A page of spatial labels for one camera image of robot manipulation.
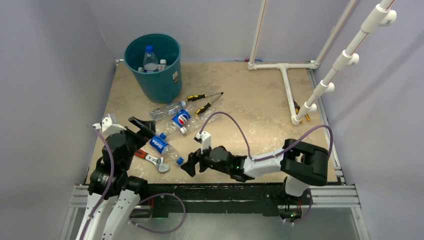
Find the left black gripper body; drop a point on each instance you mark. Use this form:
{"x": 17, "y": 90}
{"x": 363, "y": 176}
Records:
{"x": 134, "y": 142}

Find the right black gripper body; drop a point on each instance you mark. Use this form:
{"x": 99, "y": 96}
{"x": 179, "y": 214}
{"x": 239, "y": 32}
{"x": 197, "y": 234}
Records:
{"x": 205, "y": 162}

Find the long clear bottle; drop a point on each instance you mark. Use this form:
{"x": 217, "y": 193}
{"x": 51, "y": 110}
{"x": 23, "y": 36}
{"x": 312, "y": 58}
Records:
{"x": 162, "y": 65}

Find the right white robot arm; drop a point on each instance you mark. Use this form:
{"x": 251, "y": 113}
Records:
{"x": 305, "y": 165}

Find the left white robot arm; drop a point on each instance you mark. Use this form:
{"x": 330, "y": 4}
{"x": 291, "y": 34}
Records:
{"x": 112, "y": 193}

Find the clear bottle by bin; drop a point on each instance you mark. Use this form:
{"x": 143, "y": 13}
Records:
{"x": 167, "y": 110}

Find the teal plastic bin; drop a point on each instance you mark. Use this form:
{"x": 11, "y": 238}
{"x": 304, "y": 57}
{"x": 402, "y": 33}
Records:
{"x": 161, "y": 86}

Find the silver adjustable wrench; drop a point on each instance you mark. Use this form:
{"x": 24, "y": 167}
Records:
{"x": 158, "y": 162}

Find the crushed clear bottle centre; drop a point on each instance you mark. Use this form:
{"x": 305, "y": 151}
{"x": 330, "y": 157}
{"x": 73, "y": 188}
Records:
{"x": 197, "y": 121}

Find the yellow black pliers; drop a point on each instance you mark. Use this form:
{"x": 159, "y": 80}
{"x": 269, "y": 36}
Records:
{"x": 200, "y": 103}

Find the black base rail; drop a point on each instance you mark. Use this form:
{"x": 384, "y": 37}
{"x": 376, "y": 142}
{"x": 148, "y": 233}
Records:
{"x": 267, "y": 199}

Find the white PVC pipe frame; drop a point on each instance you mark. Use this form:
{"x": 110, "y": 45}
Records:
{"x": 381, "y": 15}

